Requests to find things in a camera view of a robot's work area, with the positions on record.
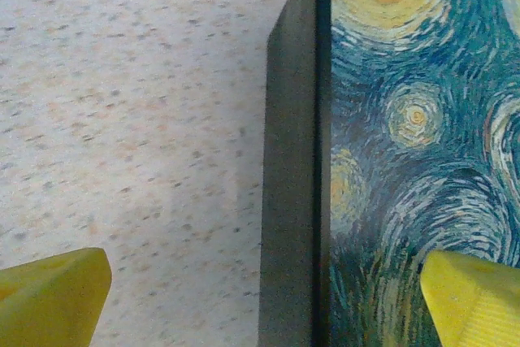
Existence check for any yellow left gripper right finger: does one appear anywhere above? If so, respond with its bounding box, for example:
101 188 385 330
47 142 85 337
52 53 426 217
420 249 520 347

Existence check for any black starry night print box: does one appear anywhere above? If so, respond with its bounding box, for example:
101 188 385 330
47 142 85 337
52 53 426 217
258 0 520 347

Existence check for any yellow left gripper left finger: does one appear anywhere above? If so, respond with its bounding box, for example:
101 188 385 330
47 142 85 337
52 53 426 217
0 247 113 347

